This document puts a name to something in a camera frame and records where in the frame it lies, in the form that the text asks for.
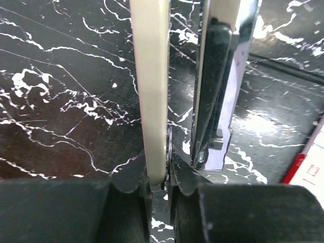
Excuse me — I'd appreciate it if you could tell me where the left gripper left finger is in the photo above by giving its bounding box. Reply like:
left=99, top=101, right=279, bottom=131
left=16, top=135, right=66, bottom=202
left=1, top=153, right=152, bottom=242

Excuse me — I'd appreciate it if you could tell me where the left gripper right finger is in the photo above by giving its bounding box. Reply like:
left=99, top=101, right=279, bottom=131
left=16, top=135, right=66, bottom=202
left=169, top=148, right=323, bottom=242

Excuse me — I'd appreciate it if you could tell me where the red white staple box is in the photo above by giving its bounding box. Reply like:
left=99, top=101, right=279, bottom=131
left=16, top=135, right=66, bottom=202
left=280, top=118, right=324, bottom=189

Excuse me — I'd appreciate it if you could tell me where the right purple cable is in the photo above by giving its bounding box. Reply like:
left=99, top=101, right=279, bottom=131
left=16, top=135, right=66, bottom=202
left=247, top=52, right=324, bottom=83

